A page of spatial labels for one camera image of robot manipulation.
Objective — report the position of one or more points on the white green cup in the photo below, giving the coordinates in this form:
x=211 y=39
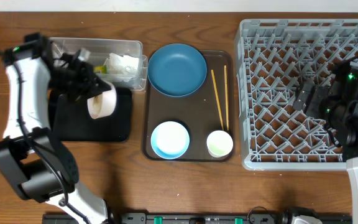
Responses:
x=219 y=143

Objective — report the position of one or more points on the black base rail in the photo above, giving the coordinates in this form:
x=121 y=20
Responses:
x=253 y=217

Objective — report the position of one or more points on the yellow green wrapper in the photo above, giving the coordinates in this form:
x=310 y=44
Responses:
x=102 y=69

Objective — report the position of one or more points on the dark blue plate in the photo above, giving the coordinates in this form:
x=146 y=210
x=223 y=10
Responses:
x=177 y=70

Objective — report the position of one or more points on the light blue bowl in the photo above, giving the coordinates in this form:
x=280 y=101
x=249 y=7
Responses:
x=170 y=140

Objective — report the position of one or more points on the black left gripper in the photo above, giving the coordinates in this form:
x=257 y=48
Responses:
x=89 y=86

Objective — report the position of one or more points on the grey dishwasher rack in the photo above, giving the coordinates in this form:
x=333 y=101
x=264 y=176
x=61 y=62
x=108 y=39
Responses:
x=272 y=57

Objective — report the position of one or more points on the wooden chopstick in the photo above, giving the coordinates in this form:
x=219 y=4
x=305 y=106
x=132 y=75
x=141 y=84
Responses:
x=226 y=97
x=217 y=99

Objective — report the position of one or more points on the white paper napkin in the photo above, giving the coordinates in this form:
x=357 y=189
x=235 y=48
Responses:
x=121 y=68

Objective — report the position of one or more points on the brown serving tray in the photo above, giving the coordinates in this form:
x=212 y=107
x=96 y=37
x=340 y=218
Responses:
x=197 y=112

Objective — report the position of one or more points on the beige bowl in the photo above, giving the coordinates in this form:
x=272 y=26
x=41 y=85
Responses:
x=103 y=105

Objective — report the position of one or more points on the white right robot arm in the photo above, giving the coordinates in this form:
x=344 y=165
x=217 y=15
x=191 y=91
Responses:
x=337 y=105

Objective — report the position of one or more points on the clear plastic bin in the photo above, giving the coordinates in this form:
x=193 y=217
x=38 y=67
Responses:
x=99 y=52

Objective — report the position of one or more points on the wooden chopstick left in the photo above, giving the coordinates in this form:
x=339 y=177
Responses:
x=217 y=99

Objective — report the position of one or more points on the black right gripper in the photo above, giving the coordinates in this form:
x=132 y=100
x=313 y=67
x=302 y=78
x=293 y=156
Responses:
x=319 y=93

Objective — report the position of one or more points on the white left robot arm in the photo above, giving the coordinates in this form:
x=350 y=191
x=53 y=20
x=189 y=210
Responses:
x=35 y=163

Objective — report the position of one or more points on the black tray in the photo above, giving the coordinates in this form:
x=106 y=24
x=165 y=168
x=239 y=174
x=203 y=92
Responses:
x=71 y=121

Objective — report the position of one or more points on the wooden chopstick right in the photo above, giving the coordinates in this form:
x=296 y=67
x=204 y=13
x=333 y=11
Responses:
x=226 y=97

